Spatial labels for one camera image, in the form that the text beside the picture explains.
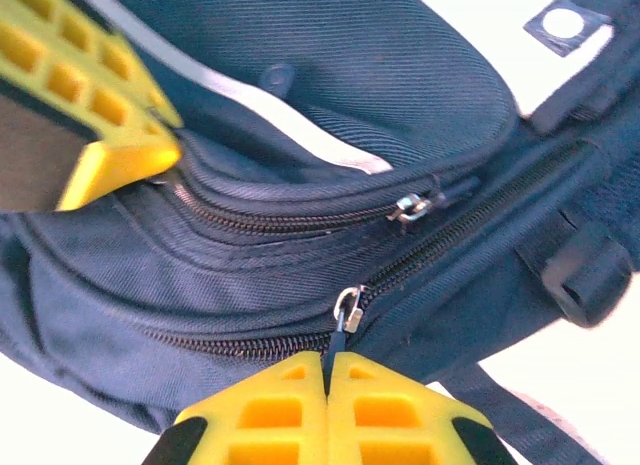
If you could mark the metal pocket zipper slider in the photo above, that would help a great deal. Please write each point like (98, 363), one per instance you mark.
(412, 205)

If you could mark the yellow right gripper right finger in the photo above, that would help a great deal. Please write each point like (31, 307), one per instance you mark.
(345, 385)

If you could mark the navy blue backpack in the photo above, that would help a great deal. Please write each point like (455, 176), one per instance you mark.
(350, 85)

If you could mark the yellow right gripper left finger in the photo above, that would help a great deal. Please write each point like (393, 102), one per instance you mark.
(300, 385)

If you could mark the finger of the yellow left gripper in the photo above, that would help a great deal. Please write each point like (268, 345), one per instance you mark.
(125, 162)

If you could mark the metal main zipper slider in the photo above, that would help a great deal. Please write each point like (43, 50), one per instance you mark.
(352, 317)

